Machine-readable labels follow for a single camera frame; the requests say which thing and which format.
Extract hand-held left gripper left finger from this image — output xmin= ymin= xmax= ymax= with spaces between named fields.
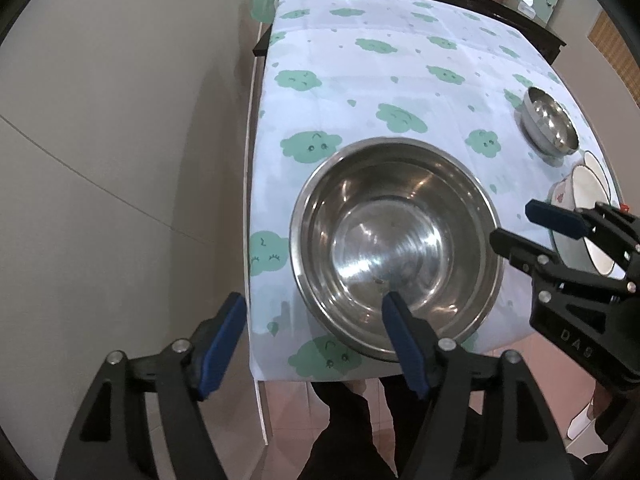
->
xmin=54 ymin=291 xmax=247 ymax=480

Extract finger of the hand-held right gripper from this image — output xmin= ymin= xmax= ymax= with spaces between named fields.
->
xmin=490 ymin=229 xmax=626 ymax=301
xmin=525 ymin=199 xmax=640 ymax=286

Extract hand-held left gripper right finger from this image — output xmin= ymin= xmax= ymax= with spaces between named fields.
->
xmin=382 ymin=291 xmax=568 ymax=480

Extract large white enamel bowl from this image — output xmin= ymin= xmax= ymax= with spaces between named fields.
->
xmin=550 ymin=195 xmax=630 ymax=277

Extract small white enamel bowl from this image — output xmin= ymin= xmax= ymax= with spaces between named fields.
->
xmin=547 ymin=152 xmax=612 ymax=213

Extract small steel bowl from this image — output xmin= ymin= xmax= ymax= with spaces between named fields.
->
xmin=519 ymin=86 xmax=581 ymax=155

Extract large steel bowl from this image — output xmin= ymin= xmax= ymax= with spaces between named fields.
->
xmin=290 ymin=137 xmax=505 ymax=363

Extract person's legs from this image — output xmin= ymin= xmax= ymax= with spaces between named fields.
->
xmin=300 ymin=380 xmax=451 ymax=480

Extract yellow window blind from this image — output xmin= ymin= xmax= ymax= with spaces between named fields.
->
xmin=587 ymin=12 xmax=640 ymax=96

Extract cloud print tablecloth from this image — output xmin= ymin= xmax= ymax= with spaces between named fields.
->
xmin=246 ymin=0 xmax=623 ymax=383

